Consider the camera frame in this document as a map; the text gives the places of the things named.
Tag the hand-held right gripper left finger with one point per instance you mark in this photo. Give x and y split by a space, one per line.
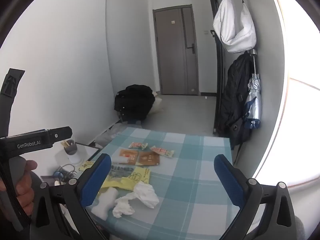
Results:
96 180

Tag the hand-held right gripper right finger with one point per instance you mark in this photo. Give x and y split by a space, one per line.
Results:
228 180

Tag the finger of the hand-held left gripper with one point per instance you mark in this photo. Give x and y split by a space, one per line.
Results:
62 133

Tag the clear printed bread bag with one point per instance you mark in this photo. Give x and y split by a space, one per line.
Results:
122 172

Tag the yellow plastic bag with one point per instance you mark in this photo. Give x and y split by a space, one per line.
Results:
140 176

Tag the brown packet with flower emblem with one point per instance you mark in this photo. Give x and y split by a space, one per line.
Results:
148 158

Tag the person's left hand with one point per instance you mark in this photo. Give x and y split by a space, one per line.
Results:
25 190

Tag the wooden chopsticks bundle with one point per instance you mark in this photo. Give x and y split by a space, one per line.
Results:
66 144

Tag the grey utensil holder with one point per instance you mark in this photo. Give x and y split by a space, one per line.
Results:
71 150

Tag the folded white tissue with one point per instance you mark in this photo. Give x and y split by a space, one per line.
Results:
105 202

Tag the crumpled white tissue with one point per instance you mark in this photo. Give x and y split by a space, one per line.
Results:
146 193
122 206

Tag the teal white checked tablecloth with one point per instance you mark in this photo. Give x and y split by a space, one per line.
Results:
190 180

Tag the brown packet with red heart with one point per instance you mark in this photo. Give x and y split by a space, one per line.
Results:
131 156

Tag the grey flat box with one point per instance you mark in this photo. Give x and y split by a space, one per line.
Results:
50 180

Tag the red checked snack wrapper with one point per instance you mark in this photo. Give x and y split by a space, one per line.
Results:
137 145
162 151

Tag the black backpack with zippers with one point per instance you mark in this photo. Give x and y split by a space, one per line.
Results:
135 102

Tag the black hanging backpack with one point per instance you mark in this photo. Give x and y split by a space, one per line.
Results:
235 100

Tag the silver folded umbrella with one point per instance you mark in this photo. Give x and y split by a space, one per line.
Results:
253 100

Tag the beige cloth bag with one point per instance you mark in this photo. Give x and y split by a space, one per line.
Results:
158 105

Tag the bright window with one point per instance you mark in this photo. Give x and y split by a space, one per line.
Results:
300 92

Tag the grey door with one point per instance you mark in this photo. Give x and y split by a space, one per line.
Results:
175 55

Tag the white hanging bag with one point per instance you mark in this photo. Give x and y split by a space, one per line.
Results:
232 27

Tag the black folded metal frame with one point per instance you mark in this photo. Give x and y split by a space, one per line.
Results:
217 55

